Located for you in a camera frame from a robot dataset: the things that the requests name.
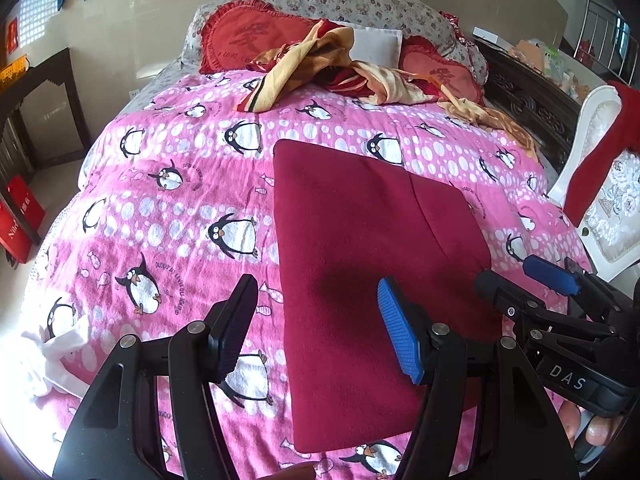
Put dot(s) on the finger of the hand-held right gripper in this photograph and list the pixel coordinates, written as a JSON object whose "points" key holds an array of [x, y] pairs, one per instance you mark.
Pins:
{"points": [[500, 290], [550, 275]]}

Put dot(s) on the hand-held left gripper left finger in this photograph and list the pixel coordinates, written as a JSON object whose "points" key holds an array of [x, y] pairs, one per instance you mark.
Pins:
{"points": [[235, 330]]}

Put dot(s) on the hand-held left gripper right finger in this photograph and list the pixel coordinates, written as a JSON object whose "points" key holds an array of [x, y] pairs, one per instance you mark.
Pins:
{"points": [[400, 330]]}

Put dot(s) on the dark red garment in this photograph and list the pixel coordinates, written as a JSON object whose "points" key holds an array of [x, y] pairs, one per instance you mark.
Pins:
{"points": [[350, 240]]}

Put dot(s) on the person's right hand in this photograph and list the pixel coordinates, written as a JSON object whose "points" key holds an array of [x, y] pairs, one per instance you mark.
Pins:
{"points": [[595, 427]]}

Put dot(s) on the white upholstered chair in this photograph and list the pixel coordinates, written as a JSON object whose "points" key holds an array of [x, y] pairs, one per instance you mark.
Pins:
{"points": [[615, 195]]}

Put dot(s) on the pink penguin blanket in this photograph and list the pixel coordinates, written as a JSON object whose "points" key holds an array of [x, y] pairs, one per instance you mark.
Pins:
{"points": [[175, 210]]}

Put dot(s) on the dark carved wooden cabinet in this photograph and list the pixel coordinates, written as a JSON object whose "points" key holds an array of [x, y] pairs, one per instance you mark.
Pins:
{"points": [[525, 100]]}

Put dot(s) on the white cloth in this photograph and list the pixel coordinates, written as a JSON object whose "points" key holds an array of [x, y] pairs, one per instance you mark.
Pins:
{"points": [[55, 355]]}

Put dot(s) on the red heart pillow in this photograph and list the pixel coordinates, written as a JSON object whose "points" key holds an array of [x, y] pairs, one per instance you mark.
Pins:
{"points": [[235, 35], [440, 72]]}

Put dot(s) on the floral pillow with red ruffle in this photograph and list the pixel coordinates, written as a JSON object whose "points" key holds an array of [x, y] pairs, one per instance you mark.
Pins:
{"points": [[472, 50]]}

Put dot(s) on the red box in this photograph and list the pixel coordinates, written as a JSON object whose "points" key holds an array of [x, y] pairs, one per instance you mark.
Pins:
{"points": [[27, 210], [12, 235]]}

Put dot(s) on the white flat box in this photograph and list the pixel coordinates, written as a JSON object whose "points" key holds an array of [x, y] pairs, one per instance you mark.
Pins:
{"points": [[487, 35]]}

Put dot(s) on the metal stair railing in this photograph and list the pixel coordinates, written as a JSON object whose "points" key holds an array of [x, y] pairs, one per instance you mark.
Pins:
{"points": [[600, 25]]}

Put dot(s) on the yellow and red cloth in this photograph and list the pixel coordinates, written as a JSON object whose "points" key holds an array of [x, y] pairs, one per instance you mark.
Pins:
{"points": [[295, 65]]}

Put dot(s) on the white pillow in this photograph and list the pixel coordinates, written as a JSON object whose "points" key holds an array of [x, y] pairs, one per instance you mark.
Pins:
{"points": [[375, 45]]}

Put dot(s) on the dark wooden table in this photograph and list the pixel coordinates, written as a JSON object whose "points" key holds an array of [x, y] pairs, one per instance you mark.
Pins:
{"points": [[45, 85]]}

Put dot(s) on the large floral pillow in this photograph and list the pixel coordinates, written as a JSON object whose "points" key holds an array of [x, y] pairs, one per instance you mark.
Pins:
{"points": [[360, 2]]}

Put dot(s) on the yellow basket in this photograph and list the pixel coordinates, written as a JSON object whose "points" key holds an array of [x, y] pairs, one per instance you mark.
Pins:
{"points": [[12, 69]]}

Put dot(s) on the red paper wall decoration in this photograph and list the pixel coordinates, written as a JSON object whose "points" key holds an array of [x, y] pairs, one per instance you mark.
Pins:
{"points": [[12, 32]]}

